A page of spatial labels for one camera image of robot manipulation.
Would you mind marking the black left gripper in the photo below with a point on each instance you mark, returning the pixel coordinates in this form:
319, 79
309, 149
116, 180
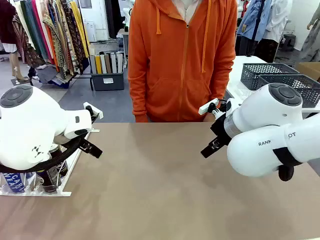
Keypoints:
72, 141

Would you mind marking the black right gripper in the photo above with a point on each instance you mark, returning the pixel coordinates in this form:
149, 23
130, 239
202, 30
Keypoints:
221, 130

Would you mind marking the grey plastic woven basket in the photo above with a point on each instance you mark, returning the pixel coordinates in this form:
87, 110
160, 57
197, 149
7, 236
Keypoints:
252, 77
310, 97

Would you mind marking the blue Pocari Sweat can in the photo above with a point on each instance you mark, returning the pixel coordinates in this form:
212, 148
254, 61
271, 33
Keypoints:
13, 183

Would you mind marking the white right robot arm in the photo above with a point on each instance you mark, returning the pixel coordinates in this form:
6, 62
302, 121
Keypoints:
262, 112

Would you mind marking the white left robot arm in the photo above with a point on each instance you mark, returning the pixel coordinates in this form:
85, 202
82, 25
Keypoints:
30, 125

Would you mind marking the white can dispenser rack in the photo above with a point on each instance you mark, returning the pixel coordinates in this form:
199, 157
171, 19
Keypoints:
50, 194

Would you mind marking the person's left hand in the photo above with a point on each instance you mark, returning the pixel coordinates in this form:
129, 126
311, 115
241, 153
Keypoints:
208, 118

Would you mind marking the dark grey storage bin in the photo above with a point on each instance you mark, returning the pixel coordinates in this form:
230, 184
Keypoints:
107, 83

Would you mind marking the white side table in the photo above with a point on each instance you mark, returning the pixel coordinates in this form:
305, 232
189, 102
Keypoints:
237, 75

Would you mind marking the pale grey fabric board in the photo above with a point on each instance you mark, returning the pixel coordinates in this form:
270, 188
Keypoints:
92, 65

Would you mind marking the yellow fabric board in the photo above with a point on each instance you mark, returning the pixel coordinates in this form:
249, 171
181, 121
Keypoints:
98, 65

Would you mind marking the cream fabric board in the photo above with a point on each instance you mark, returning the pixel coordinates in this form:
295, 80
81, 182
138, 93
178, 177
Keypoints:
103, 64

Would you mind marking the grey folded fabric pile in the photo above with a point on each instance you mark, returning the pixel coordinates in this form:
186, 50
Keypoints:
50, 75

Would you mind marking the brown fabric board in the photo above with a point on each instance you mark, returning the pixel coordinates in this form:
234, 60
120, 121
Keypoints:
107, 63

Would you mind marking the light grey fabric board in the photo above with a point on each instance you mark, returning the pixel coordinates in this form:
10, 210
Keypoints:
113, 63

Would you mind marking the white fabric board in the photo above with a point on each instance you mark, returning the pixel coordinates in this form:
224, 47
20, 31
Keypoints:
120, 62

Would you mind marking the person in orange hoodie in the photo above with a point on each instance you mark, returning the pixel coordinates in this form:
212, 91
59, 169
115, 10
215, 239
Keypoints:
175, 62

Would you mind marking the grey background work table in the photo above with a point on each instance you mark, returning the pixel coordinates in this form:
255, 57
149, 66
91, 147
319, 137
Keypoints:
124, 37

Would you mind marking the white air purifier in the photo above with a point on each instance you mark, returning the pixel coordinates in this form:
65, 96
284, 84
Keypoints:
90, 31

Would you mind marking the rack of colourful patterned garments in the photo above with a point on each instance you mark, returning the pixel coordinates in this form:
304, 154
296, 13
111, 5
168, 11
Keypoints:
57, 30

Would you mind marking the small black box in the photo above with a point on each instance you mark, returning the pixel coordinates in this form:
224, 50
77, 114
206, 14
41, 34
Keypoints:
126, 28

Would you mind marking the brown cardboard box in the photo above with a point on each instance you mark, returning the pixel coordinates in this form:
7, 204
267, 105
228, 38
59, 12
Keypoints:
308, 70

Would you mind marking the black plastic stool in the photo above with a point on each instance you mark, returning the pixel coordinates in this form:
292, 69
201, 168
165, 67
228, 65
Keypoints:
290, 41

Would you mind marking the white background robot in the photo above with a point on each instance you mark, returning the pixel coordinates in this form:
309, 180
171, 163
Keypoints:
127, 12

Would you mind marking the mannequin in white shirt dark skirt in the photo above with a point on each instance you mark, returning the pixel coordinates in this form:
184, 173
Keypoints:
277, 20

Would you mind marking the mannequin in grey dress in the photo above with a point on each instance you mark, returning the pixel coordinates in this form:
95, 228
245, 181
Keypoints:
312, 42

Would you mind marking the mannequin in maroon top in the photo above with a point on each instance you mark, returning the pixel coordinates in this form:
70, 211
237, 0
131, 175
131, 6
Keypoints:
7, 20

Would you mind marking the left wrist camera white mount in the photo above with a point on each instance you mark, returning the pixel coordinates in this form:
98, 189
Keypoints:
96, 113

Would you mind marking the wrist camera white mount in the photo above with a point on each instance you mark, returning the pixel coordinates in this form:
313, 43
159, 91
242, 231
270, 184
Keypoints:
207, 106
96, 113

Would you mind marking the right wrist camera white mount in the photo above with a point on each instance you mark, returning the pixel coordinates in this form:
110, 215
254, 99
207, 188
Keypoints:
207, 106

